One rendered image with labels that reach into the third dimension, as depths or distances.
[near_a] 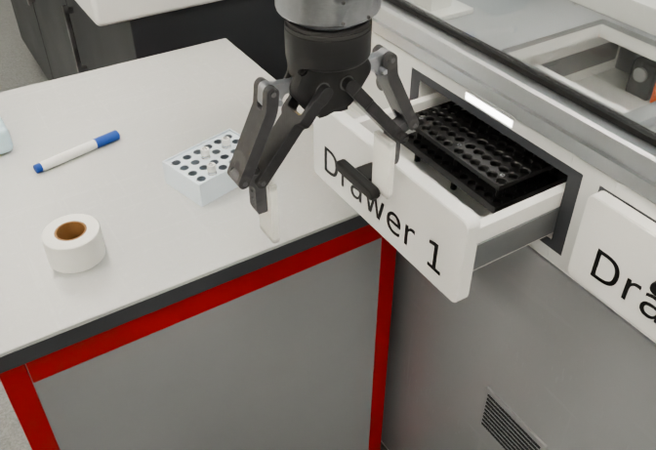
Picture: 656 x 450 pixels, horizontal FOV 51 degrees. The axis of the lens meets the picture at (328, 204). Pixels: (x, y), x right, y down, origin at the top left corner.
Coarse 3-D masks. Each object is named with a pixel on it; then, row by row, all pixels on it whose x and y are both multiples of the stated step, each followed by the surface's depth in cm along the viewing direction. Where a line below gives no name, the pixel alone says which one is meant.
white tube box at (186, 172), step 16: (208, 144) 102; (176, 160) 98; (192, 160) 98; (208, 160) 98; (224, 160) 98; (176, 176) 96; (192, 176) 95; (208, 176) 95; (224, 176) 96; (192, 192) 95; (208, 192) 95; (224, 192) 97
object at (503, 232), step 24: (432, 96) 93; (360, 120) 88; (432, 168) 89; (456, 192) 85; (552, 192) 75; (480, 216) 81; (504, 216) 72; (528, 216) 74; (552, 216) 77; (480, 240) 72; (504, 240) 74; (528, 240) 77; (480, 264) 74
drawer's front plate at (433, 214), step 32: (320, 128) 86; (352, 128) 80; (320, 160) 89; (352, 160) 81; (416, 192) 72; (384, 224) 80; (416, 224) 74; (448, 224) 68; (416, 256) 76; (448, 256) 70; (448, 288) 72
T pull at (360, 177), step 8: (344, 160) 77; (336, 168) 78; (344, 168) 76; (352, 168) 76; (360, 168) 76; (368, 168) 76; (344, 176) 77; (352, 176) 75; (360, 176) 75; (368, 176) 75; (360, 184) 74; (368, 184) 73; (368, 192) 73; (376, 192) 73
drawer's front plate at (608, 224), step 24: (600, 192) 70; (600, 216) 69; (624, 216) 67; (576, 240) 73; (600, 240) 70; (624, 240) 68; (648, 240) 65; (576, 264) 74; (600, 264) 71; (624, 264) 69; (648, 264) 66; (600, 288) 73; (648, 288) 67; (624, 312) 71; (648, 312) 68
